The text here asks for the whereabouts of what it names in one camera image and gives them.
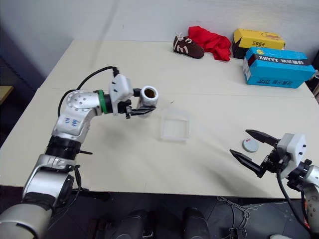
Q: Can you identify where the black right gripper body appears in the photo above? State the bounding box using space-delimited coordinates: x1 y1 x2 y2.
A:
261 146 292 175

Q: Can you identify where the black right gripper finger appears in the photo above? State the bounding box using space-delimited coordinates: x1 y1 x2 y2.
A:
245 128 280 148
229 149 266 179

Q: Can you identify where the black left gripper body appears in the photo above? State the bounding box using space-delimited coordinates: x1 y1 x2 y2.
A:
116 99 133 120

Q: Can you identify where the white jar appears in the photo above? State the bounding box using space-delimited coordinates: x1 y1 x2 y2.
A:
138 85 160 119

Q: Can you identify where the grey round jar lid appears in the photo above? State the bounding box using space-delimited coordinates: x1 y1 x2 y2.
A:
241 138 259 153

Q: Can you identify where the clear plastic box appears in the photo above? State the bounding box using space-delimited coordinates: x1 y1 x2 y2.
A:
159 106 192 144

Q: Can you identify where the blue cardboard box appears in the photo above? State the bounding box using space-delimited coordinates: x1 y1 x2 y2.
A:
242 47 316 89

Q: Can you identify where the yellow cardboard box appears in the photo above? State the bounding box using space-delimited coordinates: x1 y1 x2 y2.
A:
231 28 287 60

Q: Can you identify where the brown baby shoe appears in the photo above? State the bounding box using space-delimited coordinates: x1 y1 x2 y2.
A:
172 31 205 60

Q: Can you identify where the small black clamp device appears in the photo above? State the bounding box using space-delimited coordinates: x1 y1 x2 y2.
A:
228 227 247 239

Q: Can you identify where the dark object beside table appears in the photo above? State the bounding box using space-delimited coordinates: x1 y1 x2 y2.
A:
305 49 319 103

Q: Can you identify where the dark rounded shape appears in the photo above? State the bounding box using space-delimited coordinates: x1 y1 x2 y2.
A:
104 209 150 239
183 207 210 239

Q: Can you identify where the red cloth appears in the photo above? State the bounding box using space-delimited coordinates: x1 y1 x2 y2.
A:
188 26 232 61

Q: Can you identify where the wooden side table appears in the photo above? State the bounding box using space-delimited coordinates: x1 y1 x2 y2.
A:
0 85 14 102

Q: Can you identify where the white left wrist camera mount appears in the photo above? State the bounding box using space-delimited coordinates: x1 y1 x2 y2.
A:
108 73 134 117

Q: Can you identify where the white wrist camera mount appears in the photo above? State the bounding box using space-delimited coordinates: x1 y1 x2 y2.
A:
108 73 134 117
277 132 307 179

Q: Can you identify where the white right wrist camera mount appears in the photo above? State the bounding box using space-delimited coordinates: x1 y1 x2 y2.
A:
277 132 307 179

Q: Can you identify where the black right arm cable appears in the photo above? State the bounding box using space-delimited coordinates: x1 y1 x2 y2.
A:
276 172 315 234

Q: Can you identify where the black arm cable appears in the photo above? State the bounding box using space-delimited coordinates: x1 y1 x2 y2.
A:
276 172 315 234
57 66 121 119

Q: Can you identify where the white floor cable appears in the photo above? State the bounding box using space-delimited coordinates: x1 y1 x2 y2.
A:
216 196 294 220

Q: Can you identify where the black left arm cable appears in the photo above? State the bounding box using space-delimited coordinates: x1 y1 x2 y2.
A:
57 66 121 119

